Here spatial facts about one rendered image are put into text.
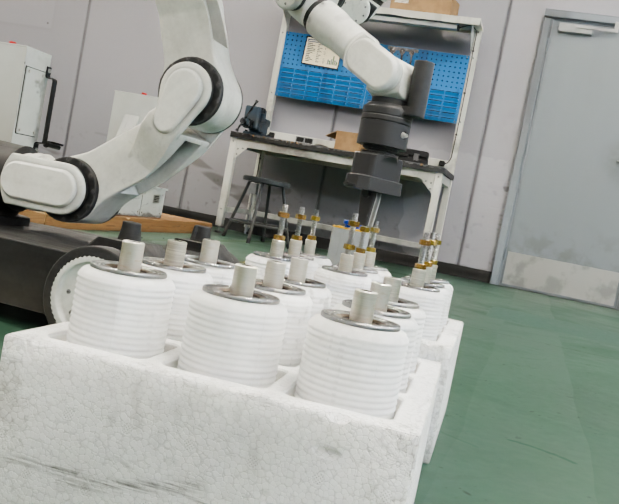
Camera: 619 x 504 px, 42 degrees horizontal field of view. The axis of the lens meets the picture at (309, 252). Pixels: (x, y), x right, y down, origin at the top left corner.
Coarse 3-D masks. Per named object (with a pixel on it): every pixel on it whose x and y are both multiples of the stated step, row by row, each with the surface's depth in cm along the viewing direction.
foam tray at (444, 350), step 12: (456, 324) 150; (444, 336) 131; (456, 336) 134; (420, 348) 121; (432, 348) 120; (444, 348) 120; (456, 348) 142; (432, 360) 120; (444, 360) 120; (444, 372) 120; (444, 384) 120; (444, 396) 129; (444, 408) 145; (432, 420) 120; (432, 432) 121; (432, 444) 121
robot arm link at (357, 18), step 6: (348, 0) 193; (354, 0) 193; (360, 0) 193; (366, 0) 193; (342, 6) 193; (348, 6) 193; (354, 6) 193; (360, 6) 193; (366, 6) 193; (348, 12) 194; (354, 12) 194; (360, 12) 194; (366, 12) 194; (354, 18) 194; (360, 18) 195; (366, 18) 195
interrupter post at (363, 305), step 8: (360, 296) 74; (368, 296) 74; (376, 296) 75; (352, 304) 75; (360, 304) 74; (368, 304) 74; (352, 312) 75; (360, 312) 74; (368, 312) 74; (360, 320) 74; (368, 320) 75
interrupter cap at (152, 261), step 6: (144, 258) 92; (150, 258) 93; (156, 258) 94; (162, 258) 95; (150, 264) 88; (156, 264) 88; (162, 264) 88; (186, 264) 94; (192, 264) 95; (174, 270) 88; (180, 270) 88; (186, 270) 89; (192, 270) 89; (198, 270) 90; (204, 270) 91
